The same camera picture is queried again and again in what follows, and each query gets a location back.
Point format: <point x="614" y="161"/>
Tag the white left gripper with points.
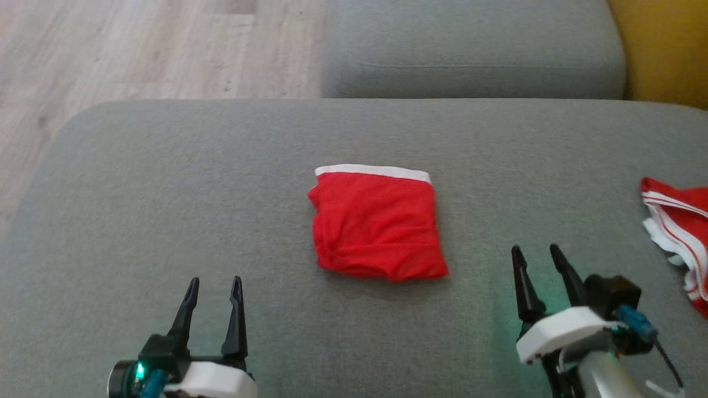
<point x="215" y="381"/>

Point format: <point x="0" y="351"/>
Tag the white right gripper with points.
<point x="564" y="331"/>

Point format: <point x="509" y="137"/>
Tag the red and white basketball jersey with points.
<point x="686" y="215"/>

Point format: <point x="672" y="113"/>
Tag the red shorts with white trim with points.
<point x="376" y="226"/>

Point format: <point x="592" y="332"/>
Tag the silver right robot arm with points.
<point x="608" y="378"/>

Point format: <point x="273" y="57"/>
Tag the large grey sofa seat cushion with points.
<point x="166" y="193"/>

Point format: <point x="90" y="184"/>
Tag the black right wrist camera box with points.
<point x="611" y="293"/>

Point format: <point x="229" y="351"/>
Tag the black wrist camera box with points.
<point x="611" y="293"/>
<point x="157" y="359"/>

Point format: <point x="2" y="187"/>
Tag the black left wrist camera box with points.
<point x="157" y="359"/>

